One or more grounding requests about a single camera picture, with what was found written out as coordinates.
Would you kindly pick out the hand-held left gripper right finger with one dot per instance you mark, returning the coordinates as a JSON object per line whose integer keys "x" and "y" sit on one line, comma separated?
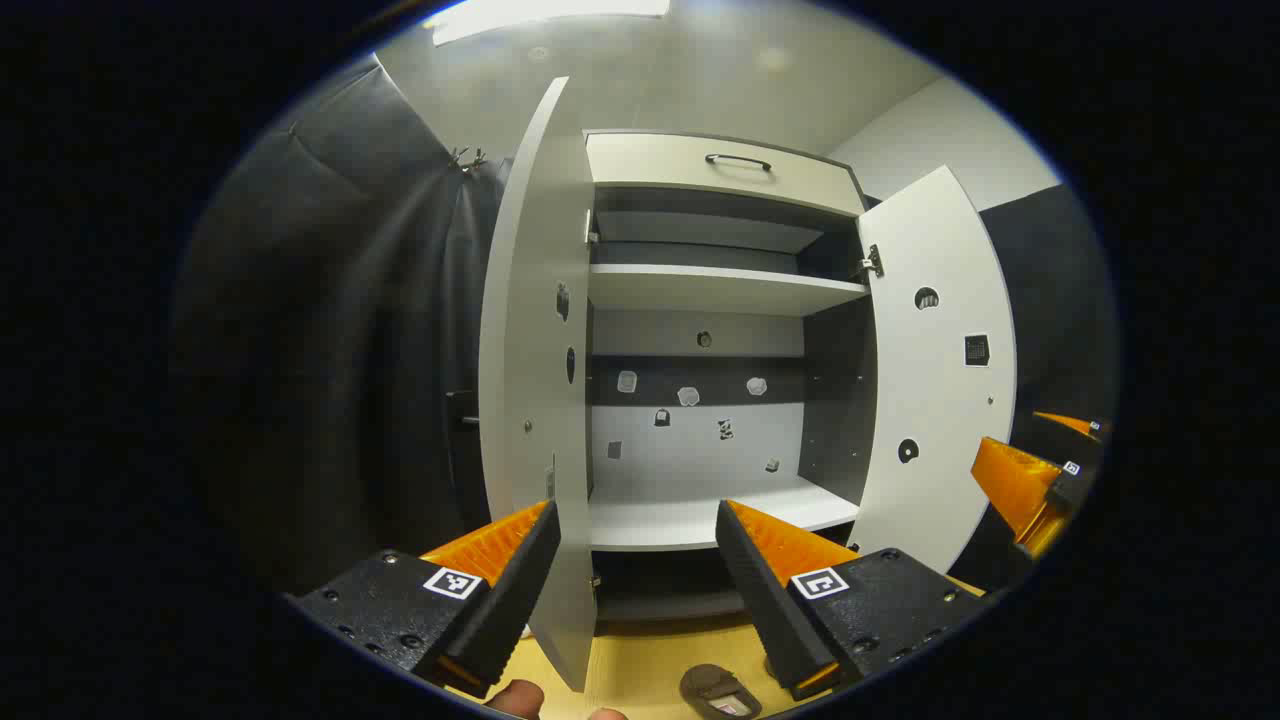
{"x": 765, "y": 610}

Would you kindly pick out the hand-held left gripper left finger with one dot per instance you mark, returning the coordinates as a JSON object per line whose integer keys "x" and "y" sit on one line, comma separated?
{"x": 515, "y": 600}

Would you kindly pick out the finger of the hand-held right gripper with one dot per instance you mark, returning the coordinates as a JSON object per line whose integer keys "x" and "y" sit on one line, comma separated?
{"x": 1065, "y": 435}
{"x": 1015, "y": 485}

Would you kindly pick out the brown fluffy slipper shoe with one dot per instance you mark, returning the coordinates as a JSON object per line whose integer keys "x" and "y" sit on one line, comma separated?
{"x": 715, "y": 688}

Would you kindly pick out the white cabinet door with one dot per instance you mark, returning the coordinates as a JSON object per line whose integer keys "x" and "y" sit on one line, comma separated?
{"x": 530, "y": 330}
{"x": 940, "y": 400}

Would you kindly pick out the white and grey shoe cabinet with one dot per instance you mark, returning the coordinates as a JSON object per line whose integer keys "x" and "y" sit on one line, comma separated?
{"x": 700, "y": 290}

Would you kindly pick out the metal cabinet hinge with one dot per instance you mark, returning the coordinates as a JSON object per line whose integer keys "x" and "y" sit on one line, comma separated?
{"x": 872, "y": 262}
{"x": 591, "y": 228}

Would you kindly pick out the white cabinet drawer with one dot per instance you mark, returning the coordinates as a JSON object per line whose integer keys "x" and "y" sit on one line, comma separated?
{"x": 660, "y": 165}

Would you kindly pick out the metal cloth clips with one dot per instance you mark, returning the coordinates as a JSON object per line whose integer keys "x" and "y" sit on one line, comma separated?
{"x": 466, "y": 158}

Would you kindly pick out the ceiling light panel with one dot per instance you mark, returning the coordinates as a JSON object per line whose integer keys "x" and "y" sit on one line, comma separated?
{"x": 540, "y": 15}

